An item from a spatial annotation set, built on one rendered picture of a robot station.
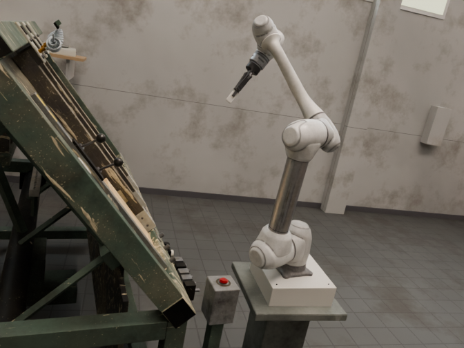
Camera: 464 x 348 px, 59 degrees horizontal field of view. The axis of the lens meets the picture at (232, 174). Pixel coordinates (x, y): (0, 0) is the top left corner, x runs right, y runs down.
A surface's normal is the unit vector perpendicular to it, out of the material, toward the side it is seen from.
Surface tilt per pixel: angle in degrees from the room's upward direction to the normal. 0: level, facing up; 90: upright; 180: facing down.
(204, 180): 90
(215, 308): 90
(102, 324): 0
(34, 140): 90
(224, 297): 90
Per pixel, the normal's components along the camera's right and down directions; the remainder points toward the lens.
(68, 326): 0.18, -0.94
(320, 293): 0.23, 0.32
